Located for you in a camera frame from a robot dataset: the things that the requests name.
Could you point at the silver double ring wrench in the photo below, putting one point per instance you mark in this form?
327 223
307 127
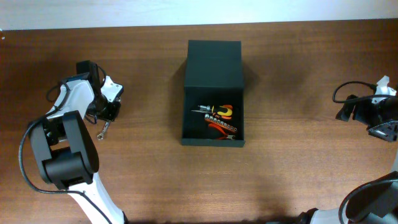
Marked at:
101 135

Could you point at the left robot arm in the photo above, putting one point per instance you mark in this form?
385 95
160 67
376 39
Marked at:
63 148

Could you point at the red handled small pliers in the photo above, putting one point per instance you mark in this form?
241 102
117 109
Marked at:
225 135

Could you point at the black open box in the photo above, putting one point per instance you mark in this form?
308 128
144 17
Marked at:
213 76

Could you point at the orange black needle nose pliers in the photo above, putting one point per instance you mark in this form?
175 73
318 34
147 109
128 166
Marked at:
214 114

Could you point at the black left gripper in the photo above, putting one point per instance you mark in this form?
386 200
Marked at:
107 112

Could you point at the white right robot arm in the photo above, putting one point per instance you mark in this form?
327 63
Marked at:
374 201

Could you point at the orange socket bit rail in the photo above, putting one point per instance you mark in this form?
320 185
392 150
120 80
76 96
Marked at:
220 124

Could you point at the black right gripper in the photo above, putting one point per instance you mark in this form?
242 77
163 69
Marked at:
359 111

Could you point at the yellow black stubby screwdriver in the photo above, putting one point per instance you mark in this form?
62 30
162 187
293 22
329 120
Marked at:
223 110

